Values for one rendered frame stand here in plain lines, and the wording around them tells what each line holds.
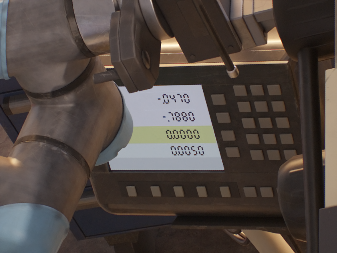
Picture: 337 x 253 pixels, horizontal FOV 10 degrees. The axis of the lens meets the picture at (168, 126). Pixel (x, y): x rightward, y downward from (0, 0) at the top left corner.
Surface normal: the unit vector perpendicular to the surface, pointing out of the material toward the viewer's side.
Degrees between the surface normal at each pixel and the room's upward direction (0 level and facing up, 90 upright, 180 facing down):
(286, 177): 25
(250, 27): 90
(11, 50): 75
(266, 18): 90
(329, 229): 0
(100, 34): 79
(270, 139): 70
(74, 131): 47
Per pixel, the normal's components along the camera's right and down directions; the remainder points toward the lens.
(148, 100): -0.40, 0.50
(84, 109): 0.43, -0.43
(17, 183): -0.04, -0.55
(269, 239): 0.14, -0.06
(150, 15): -0.18, 0.49
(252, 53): -0.43, -0.43
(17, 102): -0.37, -0.12
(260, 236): -0.18, 0.17
